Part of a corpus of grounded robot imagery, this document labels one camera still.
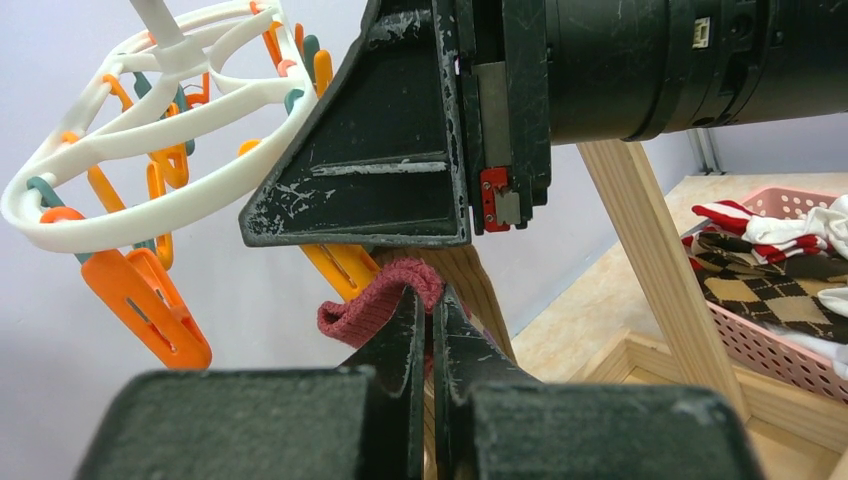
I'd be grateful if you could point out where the orange clothespin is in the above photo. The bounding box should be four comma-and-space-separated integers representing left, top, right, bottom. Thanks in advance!
300, 244, 380, 302
75, 247, 213, 369

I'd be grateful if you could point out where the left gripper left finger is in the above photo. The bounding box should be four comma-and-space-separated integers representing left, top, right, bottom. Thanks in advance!
78, 289, 425, 479

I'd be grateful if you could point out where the purple striped sock maroon cuff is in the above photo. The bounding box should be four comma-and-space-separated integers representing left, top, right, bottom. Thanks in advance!
317, 258, 445, 380

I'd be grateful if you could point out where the brown argyle sock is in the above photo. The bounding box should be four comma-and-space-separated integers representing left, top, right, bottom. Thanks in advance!
682, 231, 847, 344

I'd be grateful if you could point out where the wooden clothes rack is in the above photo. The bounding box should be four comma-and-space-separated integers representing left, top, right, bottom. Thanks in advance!
510, 137, 848, 480

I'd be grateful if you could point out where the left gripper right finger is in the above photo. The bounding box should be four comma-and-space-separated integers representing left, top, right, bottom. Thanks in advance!
433, 288, 764, 479

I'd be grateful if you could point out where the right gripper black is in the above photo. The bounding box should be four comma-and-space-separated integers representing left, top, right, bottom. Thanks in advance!
239, 1, 663, 248

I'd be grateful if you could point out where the white round clip hanger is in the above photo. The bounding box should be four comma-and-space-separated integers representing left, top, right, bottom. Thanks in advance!
1, 1, 317, 254

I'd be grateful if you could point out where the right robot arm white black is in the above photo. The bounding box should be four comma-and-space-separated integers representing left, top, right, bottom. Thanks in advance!
239, 0, 847, 247

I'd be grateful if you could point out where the pink plastic basket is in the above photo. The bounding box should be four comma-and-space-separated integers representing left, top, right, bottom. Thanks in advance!
682, 187, 847, 403

